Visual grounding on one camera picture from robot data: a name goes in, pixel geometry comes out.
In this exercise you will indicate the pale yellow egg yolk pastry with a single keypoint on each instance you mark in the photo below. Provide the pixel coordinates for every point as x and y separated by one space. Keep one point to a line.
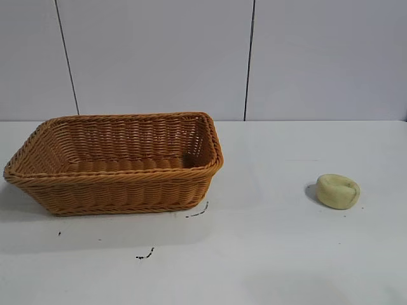
337 194

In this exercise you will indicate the brown woven wicker basket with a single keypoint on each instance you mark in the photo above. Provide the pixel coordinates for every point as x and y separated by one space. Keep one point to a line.
111 190

